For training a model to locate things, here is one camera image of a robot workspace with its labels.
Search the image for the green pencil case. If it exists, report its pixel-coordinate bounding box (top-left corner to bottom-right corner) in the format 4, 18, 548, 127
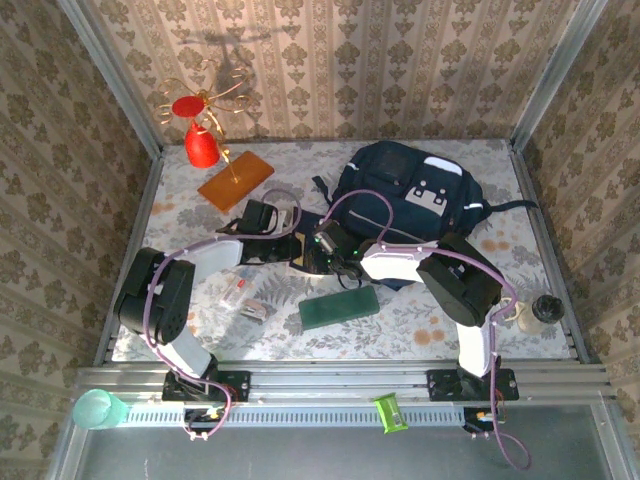
298, 285, 380, 331

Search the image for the clear plastic pen pack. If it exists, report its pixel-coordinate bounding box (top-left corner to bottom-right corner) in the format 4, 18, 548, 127
219, 277, 256, 309

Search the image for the navy blue backpack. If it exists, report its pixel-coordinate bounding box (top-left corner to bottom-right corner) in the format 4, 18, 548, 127
312, 139, 540, 292

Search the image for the red cone shade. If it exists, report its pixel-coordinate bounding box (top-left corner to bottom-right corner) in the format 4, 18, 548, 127
183, 124, 222, 169

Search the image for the green snack packet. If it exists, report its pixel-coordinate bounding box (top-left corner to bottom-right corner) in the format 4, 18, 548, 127
373, 393, 409, 434

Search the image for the red disc shade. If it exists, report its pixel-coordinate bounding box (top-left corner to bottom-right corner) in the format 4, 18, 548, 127
171, 95, 208, 120

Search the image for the grey metal shelf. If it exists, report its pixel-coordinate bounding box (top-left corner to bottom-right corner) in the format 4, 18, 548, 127
47, 399, 632, 480

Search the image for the teal plastic cup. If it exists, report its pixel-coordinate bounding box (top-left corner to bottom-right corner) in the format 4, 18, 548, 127
71, 388, 132, 431

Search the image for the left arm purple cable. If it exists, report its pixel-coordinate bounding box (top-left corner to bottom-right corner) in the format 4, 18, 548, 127
142, 188, 303, 442

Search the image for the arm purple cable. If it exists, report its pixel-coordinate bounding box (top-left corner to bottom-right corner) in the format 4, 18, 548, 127
142, 188, 303, 442
322, 189, 532, 471

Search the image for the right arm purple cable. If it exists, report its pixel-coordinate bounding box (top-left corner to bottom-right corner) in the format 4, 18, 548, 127
322, 189, 532, 471

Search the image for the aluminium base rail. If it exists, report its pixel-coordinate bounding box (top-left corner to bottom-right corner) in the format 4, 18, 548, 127
74, 360, 615, 405

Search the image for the aluminium table side rail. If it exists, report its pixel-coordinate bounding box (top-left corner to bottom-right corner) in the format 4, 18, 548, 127
507, 142, 604, 365
93, 152, 166, 366

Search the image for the white slotted cable duct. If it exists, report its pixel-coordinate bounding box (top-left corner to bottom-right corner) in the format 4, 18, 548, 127
122, 402, 469, 429

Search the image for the small controller board with wires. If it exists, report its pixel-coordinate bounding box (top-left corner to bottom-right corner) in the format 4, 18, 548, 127
462, 404, 507, 434
182, 405, 227, 427

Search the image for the aluminium frame post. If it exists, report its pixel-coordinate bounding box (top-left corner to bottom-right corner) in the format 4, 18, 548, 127
57, 0, 165, 159
509, 0, 612, 151

